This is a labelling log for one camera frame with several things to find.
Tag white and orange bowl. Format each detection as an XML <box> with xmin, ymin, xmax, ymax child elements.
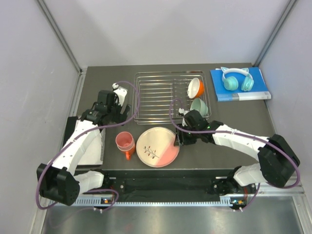
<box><xmin>187</xmin><ymin>78</ymin><xmax>204</xmax><ymax>99</ymax></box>

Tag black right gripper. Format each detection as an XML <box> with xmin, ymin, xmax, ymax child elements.
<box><xmin>174</xmin><ymin>123</ymin><xmax>199</xmax><ymax>147</ymax></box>

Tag grey slotted cable duct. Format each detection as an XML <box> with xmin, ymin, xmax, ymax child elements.
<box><xmin>72</xmin><ymin>196</ymin><xmax>233</xmax><ymax>207</ymax></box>

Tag metal wire dish rack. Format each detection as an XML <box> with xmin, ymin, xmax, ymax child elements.
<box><xmin>133</xmin><ymin>71</ymin><xmax>212</xmax><ymax>124</ymax></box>

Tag pink plastic cup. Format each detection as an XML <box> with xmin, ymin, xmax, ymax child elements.
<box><xmin>115</xmin><ymin>132</ymin><xmax>135</xmax><ymax>151</ymax></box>

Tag blue book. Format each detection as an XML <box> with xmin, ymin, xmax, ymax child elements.
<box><xmin>210</xmin><ymin>67</ymin><xmax>272</xmax><ymax>102</ymax></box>

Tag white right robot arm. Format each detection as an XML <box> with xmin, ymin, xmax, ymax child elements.
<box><xmin>175</xmin><ymin>108</ymin><xmax>300</xmax><ymax>193</ymax></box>

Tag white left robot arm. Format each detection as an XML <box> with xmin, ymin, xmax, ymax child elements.
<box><xmin>35</xmin><ymin>81</ymin><xmax>133</xmax><ymax>210</ymax></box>

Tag white paper booklet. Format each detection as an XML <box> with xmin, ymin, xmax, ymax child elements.
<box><xmin>78</xmin><ymin>129</ymin><xmax>106</xmax><ymax>166</ymax></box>

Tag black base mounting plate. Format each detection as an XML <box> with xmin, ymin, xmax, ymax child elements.
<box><xmin>92</xmin><ymin>169</ymin><xmax>255</xmax><ymax>202</ymax></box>

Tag mint green bowl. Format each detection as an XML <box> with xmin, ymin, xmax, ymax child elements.
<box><xmin>190</xmin><ymin>98</ymin><xmax>209</xmax><ymax>117</ymax></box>

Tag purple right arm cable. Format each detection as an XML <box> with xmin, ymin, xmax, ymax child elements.
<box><xmin>169</xmin><ymin>98</ymin><xmax>301</xmax><ymax>212</ymax></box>

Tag orange mug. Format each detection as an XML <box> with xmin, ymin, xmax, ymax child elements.
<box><xmin>117</xmin><ymin>140</ymin><xmax>136</xmax><ymax>160</ymax></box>

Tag teal cat-ear headphones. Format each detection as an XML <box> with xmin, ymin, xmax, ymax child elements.
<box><xmin>220</xmin><ymin>66</ymin><xmax>254</xmax><ymax>92</ymax></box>

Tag cream and pink plate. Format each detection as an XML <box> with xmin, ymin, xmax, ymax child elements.
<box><xmin>136</xmin><ymin>127</ymin><xmax>180</xmax><ymax>168</ymax></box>

